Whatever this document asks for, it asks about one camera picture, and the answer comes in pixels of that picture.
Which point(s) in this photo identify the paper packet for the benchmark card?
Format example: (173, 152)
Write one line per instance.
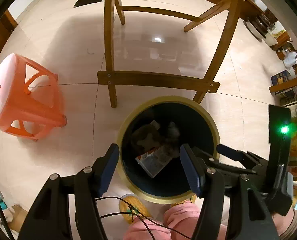
(153, 163)

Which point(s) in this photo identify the person's right forearm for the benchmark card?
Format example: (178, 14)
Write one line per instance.
(288, 225)

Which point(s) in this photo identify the wooden table frame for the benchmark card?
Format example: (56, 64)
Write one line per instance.
(151, 77)

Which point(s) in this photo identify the blue cardboard box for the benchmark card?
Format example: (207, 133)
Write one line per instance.
(279, 78)

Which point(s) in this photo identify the person's leg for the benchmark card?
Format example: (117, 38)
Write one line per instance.
(183, 215)
(143, 230)

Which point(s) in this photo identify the black bin with yellow rim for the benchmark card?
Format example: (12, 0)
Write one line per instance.
(201, 135)

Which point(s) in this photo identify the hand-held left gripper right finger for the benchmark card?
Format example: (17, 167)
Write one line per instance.
(191, 172)

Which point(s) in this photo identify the yellow slipper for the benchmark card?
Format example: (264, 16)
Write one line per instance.
(132, 207)
(188, 200)

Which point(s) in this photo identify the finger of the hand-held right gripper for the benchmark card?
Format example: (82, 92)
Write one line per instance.
(228, 151)
(228, 169)

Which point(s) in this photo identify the orange plastic stool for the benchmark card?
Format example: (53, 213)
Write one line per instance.
(13, 92)

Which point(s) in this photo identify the brown cardboard box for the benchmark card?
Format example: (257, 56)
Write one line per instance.
(143, 136)

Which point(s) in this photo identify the person's right leg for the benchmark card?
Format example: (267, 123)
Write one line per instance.
(183, 215)

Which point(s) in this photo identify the person's left leg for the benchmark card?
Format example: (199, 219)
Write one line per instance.
(143, 230)

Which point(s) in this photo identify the white plastic bag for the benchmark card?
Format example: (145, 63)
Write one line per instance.
(291, 60)

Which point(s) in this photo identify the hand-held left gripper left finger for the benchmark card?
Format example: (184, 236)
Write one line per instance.
(107, 170)

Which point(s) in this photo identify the dark ceramic jar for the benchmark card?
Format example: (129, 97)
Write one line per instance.
(259, 23)

